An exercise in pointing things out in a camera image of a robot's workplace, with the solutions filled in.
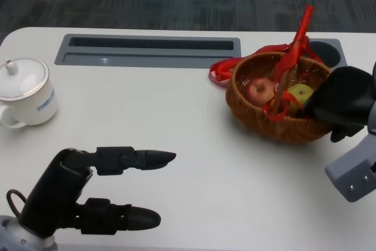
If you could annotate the red apple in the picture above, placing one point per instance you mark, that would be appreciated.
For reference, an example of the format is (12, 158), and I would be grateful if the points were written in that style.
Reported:
(258, 90)

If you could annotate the wicker basket with red ribbon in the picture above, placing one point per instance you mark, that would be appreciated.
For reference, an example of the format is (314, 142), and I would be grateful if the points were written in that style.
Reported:
(296, 45)

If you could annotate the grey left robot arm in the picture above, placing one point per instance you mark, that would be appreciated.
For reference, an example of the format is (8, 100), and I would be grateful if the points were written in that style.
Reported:
(20, 236)

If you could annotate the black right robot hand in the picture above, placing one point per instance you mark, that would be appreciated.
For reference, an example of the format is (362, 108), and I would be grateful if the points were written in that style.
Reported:
(346, 98)

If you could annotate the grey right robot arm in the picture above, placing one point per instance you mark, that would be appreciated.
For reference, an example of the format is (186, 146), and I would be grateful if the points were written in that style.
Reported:
(352, 174)

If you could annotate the white ceramic mug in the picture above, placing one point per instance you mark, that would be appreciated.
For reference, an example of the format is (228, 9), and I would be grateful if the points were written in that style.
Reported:
(38, 107)

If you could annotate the green apple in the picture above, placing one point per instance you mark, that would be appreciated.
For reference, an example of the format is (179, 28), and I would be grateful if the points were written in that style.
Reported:
(299, 93)

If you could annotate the white mug lid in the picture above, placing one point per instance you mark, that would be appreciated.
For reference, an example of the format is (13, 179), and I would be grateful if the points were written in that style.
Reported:
(23, 80)

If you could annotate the grey round cup holder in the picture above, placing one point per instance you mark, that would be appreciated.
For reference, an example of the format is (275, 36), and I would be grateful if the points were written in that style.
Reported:
(332, 51)

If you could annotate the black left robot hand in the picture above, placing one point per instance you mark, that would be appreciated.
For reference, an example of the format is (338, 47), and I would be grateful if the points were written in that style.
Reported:
(53, 192)

